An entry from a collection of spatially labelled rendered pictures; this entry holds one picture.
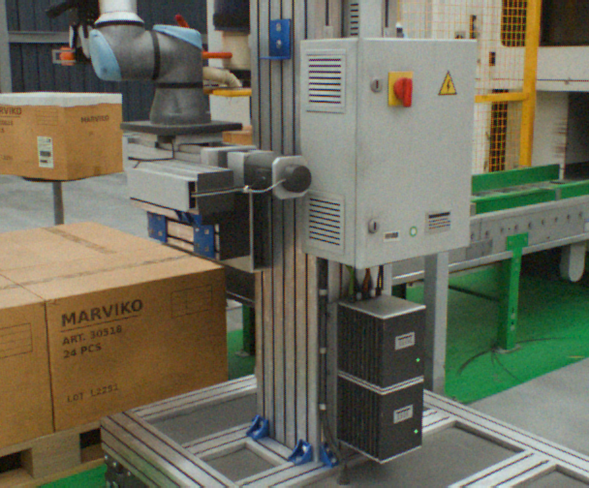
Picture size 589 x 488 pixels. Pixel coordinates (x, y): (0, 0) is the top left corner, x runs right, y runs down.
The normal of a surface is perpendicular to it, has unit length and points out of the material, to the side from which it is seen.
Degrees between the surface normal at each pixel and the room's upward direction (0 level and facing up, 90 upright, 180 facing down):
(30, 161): 90
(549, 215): 90
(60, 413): 90
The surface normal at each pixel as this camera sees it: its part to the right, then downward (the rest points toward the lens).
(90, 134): 0.85, 0.11
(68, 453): 0.62, 0.17
